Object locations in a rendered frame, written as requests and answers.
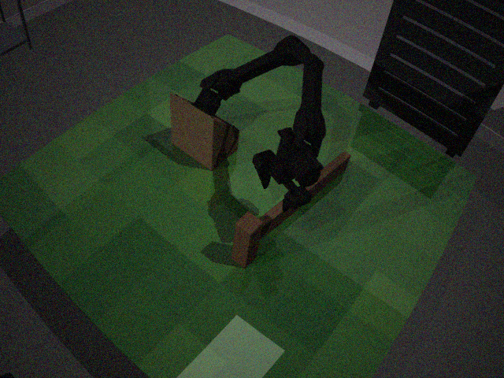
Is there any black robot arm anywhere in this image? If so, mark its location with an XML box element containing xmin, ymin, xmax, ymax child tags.
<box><xmin>191</xmin><ymin>35</ymin><xmax>326</xmax><ymax>187</ymax></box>

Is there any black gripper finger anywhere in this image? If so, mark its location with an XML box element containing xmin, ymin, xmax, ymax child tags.
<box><xmin>283</xmin><ymin>199</ymin><xmax>290</xmax><ymax>213</ymax></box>
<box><xmin>254</xmin><ymin>166</ymin><xmax>271</xmax><ymax>189</ymax></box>

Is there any brown wooden rail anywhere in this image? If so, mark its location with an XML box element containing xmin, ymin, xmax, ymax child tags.
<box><xmin>259</xmin><ymin>151</ymin><xmax>351</xmax><ymax>240</ymax></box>

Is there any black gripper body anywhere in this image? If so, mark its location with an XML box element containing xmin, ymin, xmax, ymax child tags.
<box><xmin>252</xmin><ymin>150</ymin><xmax>312</xmax><ymax>209</ymax></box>

